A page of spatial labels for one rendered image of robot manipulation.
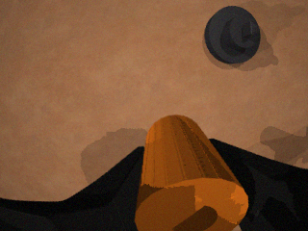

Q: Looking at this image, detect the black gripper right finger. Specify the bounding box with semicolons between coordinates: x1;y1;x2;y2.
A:
209;139;308;231

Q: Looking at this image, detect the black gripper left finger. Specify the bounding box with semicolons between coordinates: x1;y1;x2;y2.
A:
0;146;145;231

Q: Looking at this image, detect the orange knob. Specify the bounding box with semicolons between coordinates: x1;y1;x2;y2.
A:
135;115;249;231

